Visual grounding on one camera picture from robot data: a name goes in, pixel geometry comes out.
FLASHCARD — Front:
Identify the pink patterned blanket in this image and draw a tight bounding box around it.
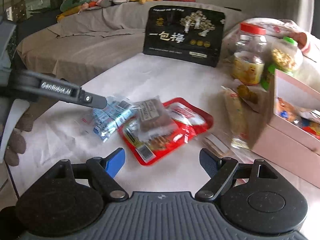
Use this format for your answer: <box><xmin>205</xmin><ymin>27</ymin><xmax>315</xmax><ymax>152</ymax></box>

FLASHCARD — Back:
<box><xmin>220</xmin><ymin>17</ymin><xmax>319</xmax><ymax>63</ymax></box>

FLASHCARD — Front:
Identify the red lid plastic jar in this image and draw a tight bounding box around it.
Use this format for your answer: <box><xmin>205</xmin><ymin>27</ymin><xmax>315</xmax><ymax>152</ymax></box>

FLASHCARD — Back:
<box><xmin>232</xmin><ymin>22</ymin><xmax>267</xmax><ymax>86</ymax></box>

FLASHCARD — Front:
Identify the brown biscuit packet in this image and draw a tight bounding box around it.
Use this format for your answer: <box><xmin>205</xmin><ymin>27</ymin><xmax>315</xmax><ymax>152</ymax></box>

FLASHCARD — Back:
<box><xmin>136</xmin><ymin>96</ymin><xmax>178</xmax><ymax>141</ymax></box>

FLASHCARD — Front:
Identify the pink cardboard box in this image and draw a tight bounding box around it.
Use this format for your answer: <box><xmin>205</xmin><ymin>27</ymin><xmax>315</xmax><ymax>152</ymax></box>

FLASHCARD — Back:
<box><xmin>250</xmin><ymin>70</ymin><xmax>319</xmax><ymax>187</ymax></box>

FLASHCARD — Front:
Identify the green lid round jar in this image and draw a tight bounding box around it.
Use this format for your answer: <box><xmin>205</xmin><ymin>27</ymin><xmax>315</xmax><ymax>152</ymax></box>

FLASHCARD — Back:
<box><xmin>260</xmin><ymin>36</ymin><xmax>303</xmax><ymax>90</ymax></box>

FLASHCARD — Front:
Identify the green plush toy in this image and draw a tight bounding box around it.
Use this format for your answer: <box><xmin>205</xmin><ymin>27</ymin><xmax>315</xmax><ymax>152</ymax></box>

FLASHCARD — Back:
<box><xmin>60</xmin><ymin>0</ymin><xmax>91</xmax><ymax>12</ymax></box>

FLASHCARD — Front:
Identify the grey covered sofa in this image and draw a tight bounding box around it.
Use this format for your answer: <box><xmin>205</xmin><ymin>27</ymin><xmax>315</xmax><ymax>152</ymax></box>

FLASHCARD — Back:
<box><xmin>16</xmin><ymin>1</ymin><xmax>248</xmax><ymax>86</ymax></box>

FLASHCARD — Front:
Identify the blue clear snack packet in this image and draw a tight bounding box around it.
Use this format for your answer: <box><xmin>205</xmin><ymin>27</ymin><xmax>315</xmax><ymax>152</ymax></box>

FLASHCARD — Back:
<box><xmin>78</xmin><ymin>95</ymin><xmax>139</xmax><ymax>142</ymax></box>

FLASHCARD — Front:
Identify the yellow oat bar packet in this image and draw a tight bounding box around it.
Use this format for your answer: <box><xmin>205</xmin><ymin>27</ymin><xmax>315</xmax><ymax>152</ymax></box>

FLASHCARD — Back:
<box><xmin>222</xmin><ymin>87</ymin><xmax>249</xmax><ymax>150</ymax></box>

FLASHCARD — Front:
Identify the red snack pouch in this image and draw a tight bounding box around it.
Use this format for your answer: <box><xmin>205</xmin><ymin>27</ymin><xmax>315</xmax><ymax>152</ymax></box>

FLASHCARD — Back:
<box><xmin>119</xmin><ymin>98</ymin><xmax>214</xmax><ymax>166</ymax></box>

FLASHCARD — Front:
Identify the brown gloved hand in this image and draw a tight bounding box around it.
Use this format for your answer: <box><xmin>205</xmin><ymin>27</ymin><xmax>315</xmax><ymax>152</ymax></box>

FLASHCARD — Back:
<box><xmin>4</xmin><ymin>113</ymin><xmax>34</xmax><ymax>167</ymax></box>

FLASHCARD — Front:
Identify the black plum snack bag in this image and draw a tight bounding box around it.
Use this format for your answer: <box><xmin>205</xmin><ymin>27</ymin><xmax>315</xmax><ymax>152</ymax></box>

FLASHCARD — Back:
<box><xmin>143</xmin><ymin>5</ymin><xmax>225</xmax><ymax>67</ymax></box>

